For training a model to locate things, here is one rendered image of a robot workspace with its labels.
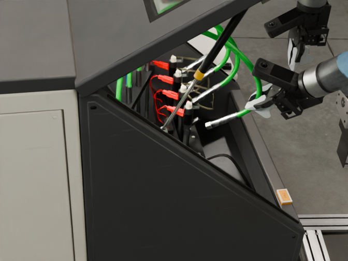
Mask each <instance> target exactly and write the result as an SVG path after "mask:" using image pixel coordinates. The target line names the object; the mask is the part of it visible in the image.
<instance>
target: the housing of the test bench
mask: <svg viewBox="0 0 348 261"><path fill-rule="evenodd" d="M76 78H77V75H76V67H75V58H74V49H73V40H72V35H71V27H70V18H69V9H68V0H0V261H88V258H87V249H86V231H85V214H84V197H83V180H82V162H81V145H80V127H79V110H78V93H77V90H76V89H75V83H74V81H75V79H76Z"/></svg>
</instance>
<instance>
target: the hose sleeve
mask: <svg viewBox="0 0 348 261"><path fill-rule="evenodd" d="M236 119H238V117H237V112H235V113H232V114H229V115H227V116H225V117H222V118H219V119H216V120H214V121H211V126H212V127H216V126H220V125H222V124H225V123H228V122H230V121H233V120H236Z"/></svg>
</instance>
